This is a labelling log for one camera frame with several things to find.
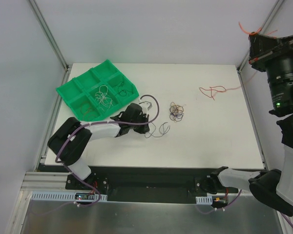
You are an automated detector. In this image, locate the blue wire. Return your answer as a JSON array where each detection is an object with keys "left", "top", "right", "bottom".
[{"left": 145, "top": 121, "right": 171, "bottom": 138}]

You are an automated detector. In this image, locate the black wire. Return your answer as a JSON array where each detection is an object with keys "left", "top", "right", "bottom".
[{"left": 113, "top": 79, "right": 135, "bottom": 97}]

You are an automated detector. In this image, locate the white wire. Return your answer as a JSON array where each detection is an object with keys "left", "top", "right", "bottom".
[{"left": 94, "top": 84, "right": 114, "bottom": 112}]

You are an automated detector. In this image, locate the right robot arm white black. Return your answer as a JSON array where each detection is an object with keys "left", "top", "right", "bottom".
[{"left": 200, "top": 31, "right": 293, "bottom": 217}]

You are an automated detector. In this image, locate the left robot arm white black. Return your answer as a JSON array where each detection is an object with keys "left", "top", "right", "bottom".
[{"left": 59, "top": 102, "right": 151, "bottom": 190}]

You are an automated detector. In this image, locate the green compartment tray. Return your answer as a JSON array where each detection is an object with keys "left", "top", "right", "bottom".
[{"left": 56, "top": 60, "right": 139, "bottom": 121}]

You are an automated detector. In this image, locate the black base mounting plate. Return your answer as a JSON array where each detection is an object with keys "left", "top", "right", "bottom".
[{"left": 65, "top": 165, "right": 245, "bottom": 202}]

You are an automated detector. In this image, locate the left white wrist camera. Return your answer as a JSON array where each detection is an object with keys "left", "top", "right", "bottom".
[{"left": 138, "top": 98, "right": 152, "bottom": 115}]

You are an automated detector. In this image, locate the right aluminium frame post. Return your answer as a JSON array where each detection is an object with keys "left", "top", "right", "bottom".
[{"left": 237, "top": 0, "right": 286, "bottom": 74}]

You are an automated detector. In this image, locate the aluminium frame post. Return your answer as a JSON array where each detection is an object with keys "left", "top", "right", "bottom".
[
  {"left": 237, "top": 0, "right": 286, "bottom": 74},
  {"left": 27, "top": 0, "right": 69, "bottom": 71}
]

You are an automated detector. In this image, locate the yellow wire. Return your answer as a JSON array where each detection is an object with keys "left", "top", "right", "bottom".
[{"left": 170, "top": 102, "right": 185, "bottom": 115}]

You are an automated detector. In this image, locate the left aluminium frame post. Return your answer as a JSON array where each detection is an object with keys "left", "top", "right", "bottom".
[{"left": 27, "top": 0, "right": 69, "bottom": 71}]

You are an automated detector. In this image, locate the right white cable duct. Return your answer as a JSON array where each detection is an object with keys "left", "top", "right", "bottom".
[{"left": 195, "top": 195, "right": 213, "bottom": 205}]

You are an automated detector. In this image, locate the white cable duct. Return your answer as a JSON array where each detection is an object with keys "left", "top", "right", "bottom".
[
  {"left": 31, "top": 192, "right": 107, "bottom": 202},
  {"left": 195, "top": 195, "right": 213, "bottom": 205}
]

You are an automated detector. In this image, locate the left white cable duct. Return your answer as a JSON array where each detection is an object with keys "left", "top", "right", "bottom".
[{"left": 31, "top": 192, "right": 107, "bottom": 202}]

